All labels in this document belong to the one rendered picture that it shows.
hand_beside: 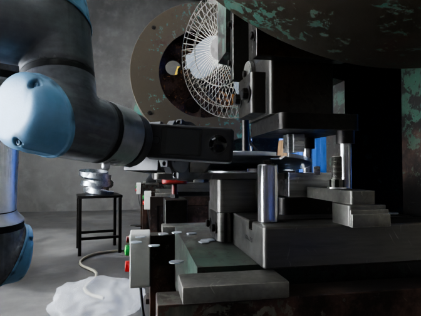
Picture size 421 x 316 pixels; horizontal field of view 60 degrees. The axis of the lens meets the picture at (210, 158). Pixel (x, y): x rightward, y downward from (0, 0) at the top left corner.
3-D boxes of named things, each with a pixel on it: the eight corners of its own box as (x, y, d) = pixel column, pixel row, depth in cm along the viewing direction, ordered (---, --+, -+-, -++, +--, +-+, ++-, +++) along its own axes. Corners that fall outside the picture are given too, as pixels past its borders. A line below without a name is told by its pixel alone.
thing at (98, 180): (77, 256, 329) (77, 168, 332) (75, 246, 371) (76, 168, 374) (122, 252, 345) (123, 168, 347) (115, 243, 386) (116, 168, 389)
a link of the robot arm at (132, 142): (126, 97, 42) (121, 168, 41) (151, 107, 46) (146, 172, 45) (79, 103, 45) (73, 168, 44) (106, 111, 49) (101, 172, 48)
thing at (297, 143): (289, 152, 74) (289, 133, 74) (280, 152, 79) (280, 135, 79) (304, 152, 74) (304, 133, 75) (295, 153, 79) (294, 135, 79)
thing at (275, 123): (280, 142, 66) (280, 111, 66) (249, 148, 85) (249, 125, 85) (361, 143, 68) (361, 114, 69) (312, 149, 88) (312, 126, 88)
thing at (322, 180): (289, 197, 68) (288, 172, 68) (262, 192, 83) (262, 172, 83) (333, 196, 70) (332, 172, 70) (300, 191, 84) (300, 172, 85)
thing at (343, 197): (352, 227, 51) (351, 153, 51) (301, 213, 67) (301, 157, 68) (391, 226, 52) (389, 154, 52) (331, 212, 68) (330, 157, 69)
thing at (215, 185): (153, 247, 64) (153, 170, 64) (151, 233, 78) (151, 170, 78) (287, 242, 68) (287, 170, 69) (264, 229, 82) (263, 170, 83)
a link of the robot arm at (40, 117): (37, 47, 33) (43, 138, 31) (121, 84, 42) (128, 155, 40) (-16, 77, 36) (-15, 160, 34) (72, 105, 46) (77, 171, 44)
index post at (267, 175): (262, 223, 55) (261, 159, 55) (255, 221, 58) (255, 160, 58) (279, 222, 55) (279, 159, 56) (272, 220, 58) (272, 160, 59)
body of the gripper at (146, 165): (151, 129, 60) (97, 111, 50) (196, 126, 56) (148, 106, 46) (148, 175, 59) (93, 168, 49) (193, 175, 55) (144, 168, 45)
